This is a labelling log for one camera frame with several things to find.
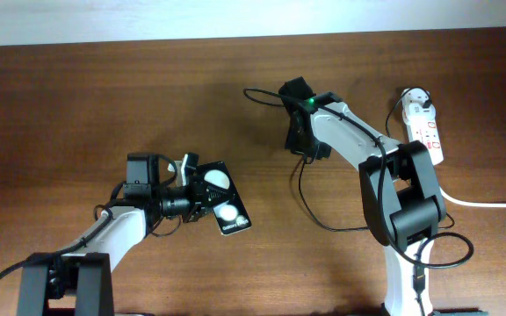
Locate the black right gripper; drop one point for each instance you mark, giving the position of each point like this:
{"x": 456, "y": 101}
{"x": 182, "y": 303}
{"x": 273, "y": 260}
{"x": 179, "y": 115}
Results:
{"x": 292, "y": 142}

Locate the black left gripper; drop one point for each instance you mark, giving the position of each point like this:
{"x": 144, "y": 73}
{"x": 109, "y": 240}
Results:
{"x": 199, "y": 202}

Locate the black smartphone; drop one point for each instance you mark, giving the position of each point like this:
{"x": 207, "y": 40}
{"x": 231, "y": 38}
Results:
{"x": 231, "y": 216}

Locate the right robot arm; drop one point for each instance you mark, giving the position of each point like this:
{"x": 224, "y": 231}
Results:
{"x": 401, "y": 197}

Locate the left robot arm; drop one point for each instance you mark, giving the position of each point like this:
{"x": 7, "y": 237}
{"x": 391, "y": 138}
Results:
{"x": 77, "y": 280}

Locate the white USB charger adapter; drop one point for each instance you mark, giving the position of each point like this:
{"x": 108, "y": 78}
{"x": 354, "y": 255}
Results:
{"x": 417, "y": 106}

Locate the white power strip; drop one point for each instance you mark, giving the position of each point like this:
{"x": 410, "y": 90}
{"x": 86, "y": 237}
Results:
{"x": 427, "y": 133}

